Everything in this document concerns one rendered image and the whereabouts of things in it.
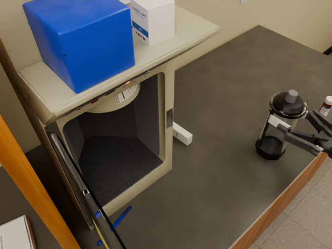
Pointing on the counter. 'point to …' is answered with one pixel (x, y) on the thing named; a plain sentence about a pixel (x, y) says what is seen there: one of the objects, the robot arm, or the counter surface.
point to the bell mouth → (117, 101)
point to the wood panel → (32, 187)
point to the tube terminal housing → (5, 14)
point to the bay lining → (119, 122)
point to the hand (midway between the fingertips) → (285, 114)
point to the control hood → (63, 91)
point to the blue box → (82, 39)
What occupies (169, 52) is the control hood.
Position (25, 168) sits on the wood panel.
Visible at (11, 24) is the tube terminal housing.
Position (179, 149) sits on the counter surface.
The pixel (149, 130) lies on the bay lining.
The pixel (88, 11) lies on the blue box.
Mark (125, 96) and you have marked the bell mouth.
